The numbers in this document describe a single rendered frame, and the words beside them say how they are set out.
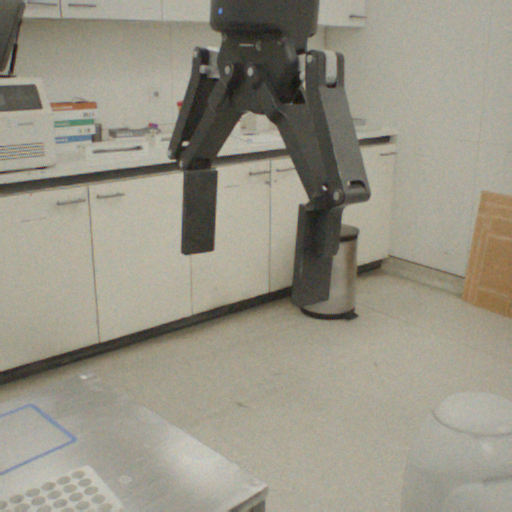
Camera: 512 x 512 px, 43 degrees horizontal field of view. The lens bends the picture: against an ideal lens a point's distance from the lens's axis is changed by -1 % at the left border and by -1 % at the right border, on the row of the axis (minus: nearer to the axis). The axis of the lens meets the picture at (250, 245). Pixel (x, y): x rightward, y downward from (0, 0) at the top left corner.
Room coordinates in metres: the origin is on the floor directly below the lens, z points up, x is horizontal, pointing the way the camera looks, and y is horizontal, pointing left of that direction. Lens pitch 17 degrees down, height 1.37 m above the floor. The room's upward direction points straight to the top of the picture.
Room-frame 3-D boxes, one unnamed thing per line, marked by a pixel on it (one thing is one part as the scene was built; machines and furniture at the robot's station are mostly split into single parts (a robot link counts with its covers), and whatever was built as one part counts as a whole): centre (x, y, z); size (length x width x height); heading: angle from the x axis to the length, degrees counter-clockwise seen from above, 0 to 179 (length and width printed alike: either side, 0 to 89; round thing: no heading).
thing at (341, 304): (3.30, -0.43, 0.23); 0.38 x 0.31 x 0.46; 39
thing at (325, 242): (0.40, -0.06, 1.26); 0.03 x 0.01 x 0.05; 39
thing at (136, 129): (3.32, 0.59, 0.97); 0.24 x 0.12 x 0.13; 118
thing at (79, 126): (3.15, 0.88, 1.01); 0.23 x 0.12 x 0.08; 128
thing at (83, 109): (3.16, 0.86, 1.10); 0.24 x 0.13 x 0.10; 128
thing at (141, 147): (2.95, 0.62, 0.93); 0.30 x 0.10 x 0.06; 121
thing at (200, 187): (0.52, 0.04, 1.24); 0.03 x 0.01 x 0.07; 129
